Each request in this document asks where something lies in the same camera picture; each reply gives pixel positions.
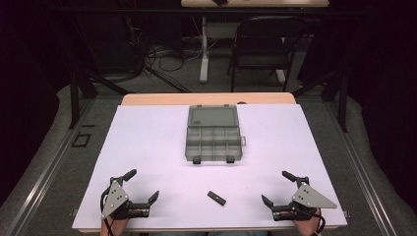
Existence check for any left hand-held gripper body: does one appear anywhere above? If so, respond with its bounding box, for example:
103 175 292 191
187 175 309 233
99 176 151 221

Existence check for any white table board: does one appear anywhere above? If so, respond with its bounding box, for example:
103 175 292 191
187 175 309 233
71 103 348 230

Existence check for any black folding chair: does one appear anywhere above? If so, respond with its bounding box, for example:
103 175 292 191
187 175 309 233
227 15 308 92

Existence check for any black horizontal bar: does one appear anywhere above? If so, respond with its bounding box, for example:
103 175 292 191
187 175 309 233
52 7 348 16

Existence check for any person's right hand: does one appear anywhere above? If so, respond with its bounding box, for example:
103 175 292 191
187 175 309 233
288 210 324 236

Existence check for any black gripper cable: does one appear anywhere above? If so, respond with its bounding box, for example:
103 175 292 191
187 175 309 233
313 207 327 236
99 186 115 236

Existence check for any bundle of floor cables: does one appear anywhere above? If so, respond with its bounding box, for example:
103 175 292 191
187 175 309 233
129 19 201 93

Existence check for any small black stick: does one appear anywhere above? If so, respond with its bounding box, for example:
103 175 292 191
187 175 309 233
207 191 227 207

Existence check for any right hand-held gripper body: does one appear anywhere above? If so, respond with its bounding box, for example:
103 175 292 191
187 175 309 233
270 176 338 222

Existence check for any grey plastic organizer box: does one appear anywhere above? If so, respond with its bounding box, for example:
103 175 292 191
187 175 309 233
184 103 247 165

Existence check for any metal floor rail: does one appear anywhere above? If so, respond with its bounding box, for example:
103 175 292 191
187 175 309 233
0 97 96 236
324 97 398 236

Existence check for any black metal stand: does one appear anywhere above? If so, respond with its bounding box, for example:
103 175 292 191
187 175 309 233
291 68 349 134
68 70 136 131

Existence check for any person's left hand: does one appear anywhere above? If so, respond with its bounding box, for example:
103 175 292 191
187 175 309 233
99 215 130 236

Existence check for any wooden table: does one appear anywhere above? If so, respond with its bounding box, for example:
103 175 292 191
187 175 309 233
78 91 342 234

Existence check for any white-legged wooden desk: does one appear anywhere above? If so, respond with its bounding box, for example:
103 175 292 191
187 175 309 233
180 0 329 85

